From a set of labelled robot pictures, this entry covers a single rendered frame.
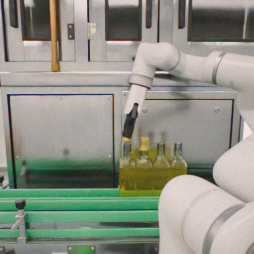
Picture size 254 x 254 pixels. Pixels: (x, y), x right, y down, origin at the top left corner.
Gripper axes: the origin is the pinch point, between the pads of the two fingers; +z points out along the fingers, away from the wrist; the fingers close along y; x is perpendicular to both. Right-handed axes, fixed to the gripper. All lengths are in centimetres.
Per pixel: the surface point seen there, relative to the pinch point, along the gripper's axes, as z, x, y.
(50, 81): -8.9, -32.1, -13.4
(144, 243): 29.2, 12.0, 15.3
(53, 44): -22.5, -33.7, -13.2
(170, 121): -6.0, 16.2, -12.7
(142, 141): 2.2, 5.7, 1.1
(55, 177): 29.2, -22.8, -16.6
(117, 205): 23.9, 2.7, 6.0
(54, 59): -17.2, -32.1, -13.3
